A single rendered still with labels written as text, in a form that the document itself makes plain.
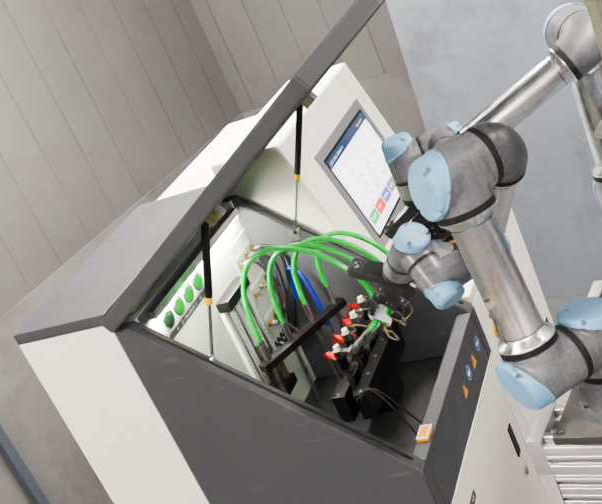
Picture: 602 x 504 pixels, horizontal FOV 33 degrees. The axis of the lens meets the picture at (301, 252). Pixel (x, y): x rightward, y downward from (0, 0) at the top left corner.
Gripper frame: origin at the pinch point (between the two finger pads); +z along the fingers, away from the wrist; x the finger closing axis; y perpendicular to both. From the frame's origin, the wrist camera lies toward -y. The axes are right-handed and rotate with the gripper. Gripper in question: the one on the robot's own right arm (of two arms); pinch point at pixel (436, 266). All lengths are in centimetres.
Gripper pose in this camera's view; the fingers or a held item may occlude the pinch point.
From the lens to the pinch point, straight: 254.0
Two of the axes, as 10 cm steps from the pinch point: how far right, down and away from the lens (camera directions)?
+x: 3.0, -4.9, 8.2
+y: 8.7, -2.1, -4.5
